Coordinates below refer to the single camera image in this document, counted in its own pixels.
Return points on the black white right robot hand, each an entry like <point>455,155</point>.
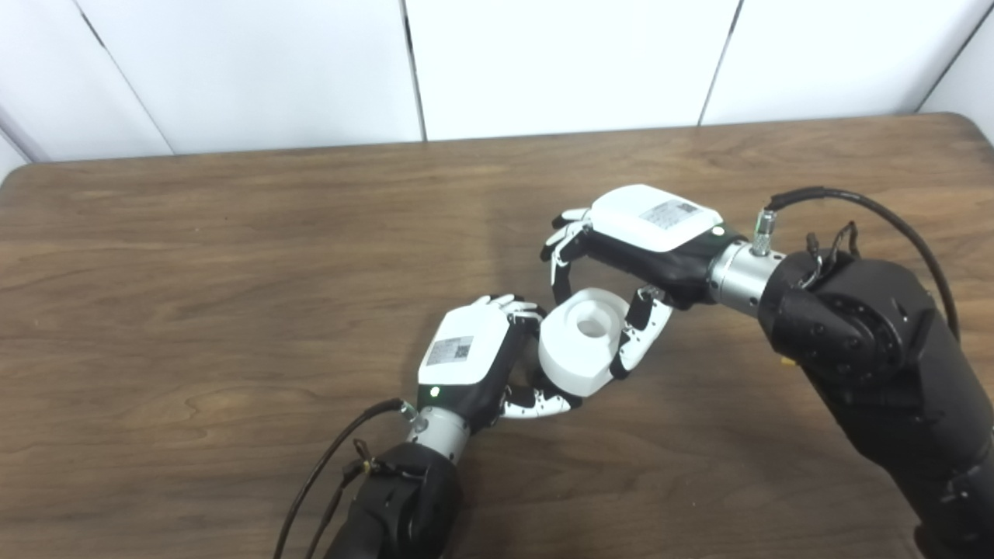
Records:
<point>652,225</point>

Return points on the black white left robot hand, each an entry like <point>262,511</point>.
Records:
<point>466,353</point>

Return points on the round white plastic piece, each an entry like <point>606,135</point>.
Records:
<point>575,357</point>

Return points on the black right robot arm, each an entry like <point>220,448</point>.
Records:
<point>870,349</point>

